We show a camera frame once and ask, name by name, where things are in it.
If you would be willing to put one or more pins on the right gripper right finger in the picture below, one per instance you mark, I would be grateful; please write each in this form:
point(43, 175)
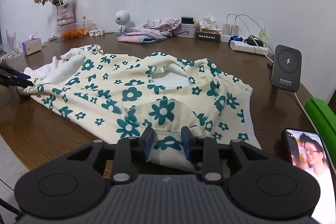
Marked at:
point(256, 182)

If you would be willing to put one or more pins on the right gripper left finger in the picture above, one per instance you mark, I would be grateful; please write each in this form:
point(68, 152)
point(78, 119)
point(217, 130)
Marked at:
point(78, 181)

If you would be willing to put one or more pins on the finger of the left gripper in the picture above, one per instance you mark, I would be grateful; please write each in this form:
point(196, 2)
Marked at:
point(13, 72)
point(14, 81)

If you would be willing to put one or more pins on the cream teal floral garment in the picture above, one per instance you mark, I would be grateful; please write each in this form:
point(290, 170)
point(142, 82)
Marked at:
point(115, 96)

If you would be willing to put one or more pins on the purple tissue box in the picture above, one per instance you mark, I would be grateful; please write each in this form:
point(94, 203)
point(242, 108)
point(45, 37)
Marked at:
point(31, 45)

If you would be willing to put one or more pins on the black smartphone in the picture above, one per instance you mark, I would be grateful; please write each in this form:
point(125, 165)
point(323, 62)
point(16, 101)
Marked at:
point(307, 152)

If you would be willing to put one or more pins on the clear box of oranges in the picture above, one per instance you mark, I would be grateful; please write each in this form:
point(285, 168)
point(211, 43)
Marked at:
point(75, 30)

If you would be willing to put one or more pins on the pink knitted vase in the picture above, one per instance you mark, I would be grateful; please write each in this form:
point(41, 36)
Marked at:
point(65, 14)

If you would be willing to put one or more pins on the green plastic object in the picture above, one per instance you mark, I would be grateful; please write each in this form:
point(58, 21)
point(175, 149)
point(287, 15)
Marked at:
point(324, 120)

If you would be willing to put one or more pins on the white small power strip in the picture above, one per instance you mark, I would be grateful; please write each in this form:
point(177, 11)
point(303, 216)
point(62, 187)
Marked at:
point(93, 33)

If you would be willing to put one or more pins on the white round robot toy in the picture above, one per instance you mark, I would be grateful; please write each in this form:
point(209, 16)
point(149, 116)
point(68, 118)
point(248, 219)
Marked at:
point(122, 18)

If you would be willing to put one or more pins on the pink blue folded garment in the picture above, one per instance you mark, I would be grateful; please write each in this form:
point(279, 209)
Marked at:
point(140, 37)

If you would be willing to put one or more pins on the small green bottle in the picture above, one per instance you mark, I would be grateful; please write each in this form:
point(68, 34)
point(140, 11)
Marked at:
point(262, 35)

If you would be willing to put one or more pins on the pink floral folded garment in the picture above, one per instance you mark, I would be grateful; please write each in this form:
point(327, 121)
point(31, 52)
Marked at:
point(164, 27)

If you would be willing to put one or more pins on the white charger adapters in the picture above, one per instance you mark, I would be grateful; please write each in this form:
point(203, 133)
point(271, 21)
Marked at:
point(230, 29)

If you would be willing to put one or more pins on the white tin box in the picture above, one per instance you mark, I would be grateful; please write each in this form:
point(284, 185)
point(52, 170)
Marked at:
point(188, 30)

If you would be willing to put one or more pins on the black charger block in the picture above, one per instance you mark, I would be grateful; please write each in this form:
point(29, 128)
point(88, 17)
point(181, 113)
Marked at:
point(187, 20)

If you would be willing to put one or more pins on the grey wireless charger stand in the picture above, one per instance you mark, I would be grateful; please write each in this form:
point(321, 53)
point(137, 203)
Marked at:
point(286, 71)

